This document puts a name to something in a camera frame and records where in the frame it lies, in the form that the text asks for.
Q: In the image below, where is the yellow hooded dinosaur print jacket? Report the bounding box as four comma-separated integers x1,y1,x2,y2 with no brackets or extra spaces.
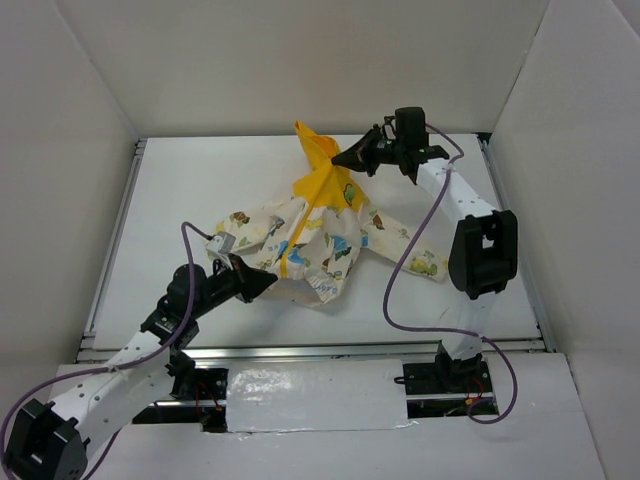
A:
214,122,447,307

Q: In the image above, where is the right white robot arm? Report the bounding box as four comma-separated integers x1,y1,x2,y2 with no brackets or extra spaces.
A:
332,107,518,391

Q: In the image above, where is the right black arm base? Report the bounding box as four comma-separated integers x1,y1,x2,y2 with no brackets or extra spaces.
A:
394,352,492,396

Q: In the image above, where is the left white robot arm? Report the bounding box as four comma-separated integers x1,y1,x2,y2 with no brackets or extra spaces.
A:
1,254,278,479

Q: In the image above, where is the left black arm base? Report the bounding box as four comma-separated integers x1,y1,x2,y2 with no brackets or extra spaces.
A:
167,352,229,433

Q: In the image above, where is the white taped cover plate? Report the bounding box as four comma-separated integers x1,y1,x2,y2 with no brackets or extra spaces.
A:
226,359,411,433

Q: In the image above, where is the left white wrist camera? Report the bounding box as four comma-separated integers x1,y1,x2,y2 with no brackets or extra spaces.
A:
206,231,236,265

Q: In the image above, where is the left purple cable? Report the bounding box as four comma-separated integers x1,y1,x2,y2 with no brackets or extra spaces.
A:
0,222,214,479

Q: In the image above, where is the aluminium front rail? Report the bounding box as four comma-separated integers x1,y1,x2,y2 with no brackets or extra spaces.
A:
79,335,549,362

